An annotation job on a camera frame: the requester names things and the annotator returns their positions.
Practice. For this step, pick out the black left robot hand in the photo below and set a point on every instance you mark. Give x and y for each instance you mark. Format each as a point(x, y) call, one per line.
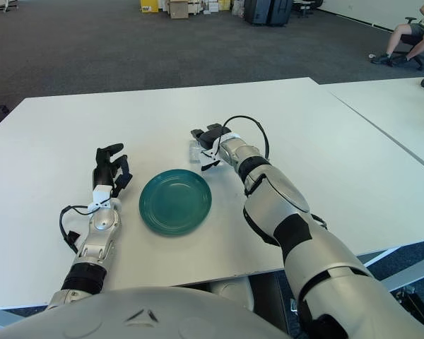
point(102, 169)

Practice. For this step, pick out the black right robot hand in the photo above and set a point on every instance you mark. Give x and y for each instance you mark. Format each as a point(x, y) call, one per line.
point(212, 136)

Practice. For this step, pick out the clear glass cup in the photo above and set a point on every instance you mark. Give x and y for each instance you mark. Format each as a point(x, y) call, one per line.
point(194, 155)

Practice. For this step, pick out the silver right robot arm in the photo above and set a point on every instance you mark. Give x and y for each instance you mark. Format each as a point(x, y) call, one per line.
point(279, 197)

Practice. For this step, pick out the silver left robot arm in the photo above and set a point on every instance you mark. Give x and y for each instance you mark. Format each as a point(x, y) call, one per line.
point(102, 222)

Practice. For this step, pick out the green round plate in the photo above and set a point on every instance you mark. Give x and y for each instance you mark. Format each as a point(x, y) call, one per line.
point(175, 205)

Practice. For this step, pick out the brown cardboard box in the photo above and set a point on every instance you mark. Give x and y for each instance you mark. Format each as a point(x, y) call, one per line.
point(178, 10)

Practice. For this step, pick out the white plastic bag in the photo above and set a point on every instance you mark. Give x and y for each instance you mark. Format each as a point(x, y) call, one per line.
point(238, 8)

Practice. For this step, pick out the stack of white boxes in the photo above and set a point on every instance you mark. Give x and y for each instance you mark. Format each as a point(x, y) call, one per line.
point(212, 5)

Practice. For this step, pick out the dark blue hard case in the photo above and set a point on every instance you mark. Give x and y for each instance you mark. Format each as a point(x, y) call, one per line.
point(256, 10)

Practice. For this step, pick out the yellow box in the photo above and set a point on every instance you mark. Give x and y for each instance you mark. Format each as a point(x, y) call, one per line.
point(148, 6)

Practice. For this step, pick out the grey robot torso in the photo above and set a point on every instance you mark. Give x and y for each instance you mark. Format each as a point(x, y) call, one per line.
point(145, 318)

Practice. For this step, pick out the black background office chair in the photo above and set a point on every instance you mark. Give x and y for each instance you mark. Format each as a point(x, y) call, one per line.
point(305, 8)

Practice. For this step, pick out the black block under table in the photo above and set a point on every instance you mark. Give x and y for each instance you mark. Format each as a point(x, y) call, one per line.
point(268, 300)

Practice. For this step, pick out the small clear plastic piece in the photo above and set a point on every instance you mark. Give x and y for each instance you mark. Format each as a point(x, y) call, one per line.
point(295, 306)

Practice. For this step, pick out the white floor rack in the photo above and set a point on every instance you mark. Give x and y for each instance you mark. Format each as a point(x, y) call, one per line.
point(7, 5)

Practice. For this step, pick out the seated person in shorts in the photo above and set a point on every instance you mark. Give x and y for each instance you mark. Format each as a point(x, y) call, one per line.
point(395, 35)

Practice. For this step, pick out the black office chair under person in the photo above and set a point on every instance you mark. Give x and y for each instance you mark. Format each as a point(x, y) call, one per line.
point(408, 39)

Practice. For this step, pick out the black stand with caster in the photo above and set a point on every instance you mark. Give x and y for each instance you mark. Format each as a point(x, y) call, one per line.
point(418, 309)

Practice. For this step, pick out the white metal table frame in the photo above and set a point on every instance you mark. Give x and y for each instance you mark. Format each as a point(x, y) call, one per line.
point(413, 273)
point(3, 318)

